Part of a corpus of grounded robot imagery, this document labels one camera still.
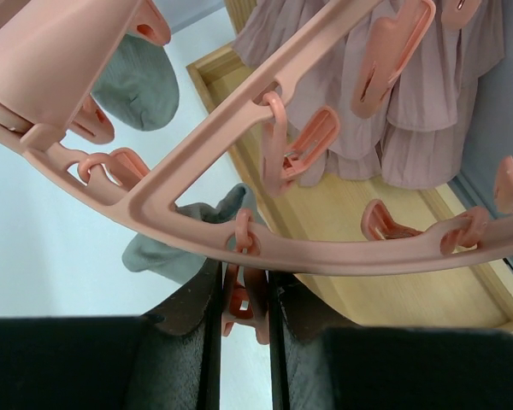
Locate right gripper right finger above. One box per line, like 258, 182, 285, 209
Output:
268, 272, 513, 409

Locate grey sock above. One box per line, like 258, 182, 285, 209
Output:
91, 34, 180, 132
121, 183, 266, 285

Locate pink round clip hanger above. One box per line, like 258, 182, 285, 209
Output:
0, 0, 513, 345

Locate wooden tray frame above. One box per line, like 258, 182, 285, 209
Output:
186, 0, 513, 343

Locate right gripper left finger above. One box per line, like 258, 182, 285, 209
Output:
0, 260, 221, 409

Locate pink fabric pile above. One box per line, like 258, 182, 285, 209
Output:
231, 0, 508, 190

